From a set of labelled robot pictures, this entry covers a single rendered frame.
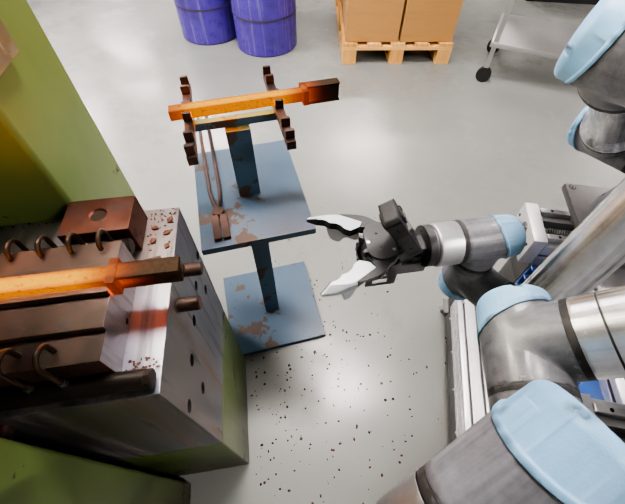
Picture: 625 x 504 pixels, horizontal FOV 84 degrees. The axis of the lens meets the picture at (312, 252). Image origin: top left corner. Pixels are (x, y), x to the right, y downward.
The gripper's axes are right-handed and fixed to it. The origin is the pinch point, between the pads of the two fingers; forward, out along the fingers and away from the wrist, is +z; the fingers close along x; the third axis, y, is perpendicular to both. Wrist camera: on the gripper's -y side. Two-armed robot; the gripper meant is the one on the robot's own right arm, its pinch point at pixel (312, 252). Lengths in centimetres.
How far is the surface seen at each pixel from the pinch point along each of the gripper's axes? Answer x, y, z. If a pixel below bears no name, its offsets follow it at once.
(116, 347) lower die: -9.1, 5.5, 30.7
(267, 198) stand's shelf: 40.0, 26.2, 6.9
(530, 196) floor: 95, 100, -143
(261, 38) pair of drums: 291, 84, 0
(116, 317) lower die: -5.0, 3.9, 30.7
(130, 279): -0.6, 0.6, 28.0
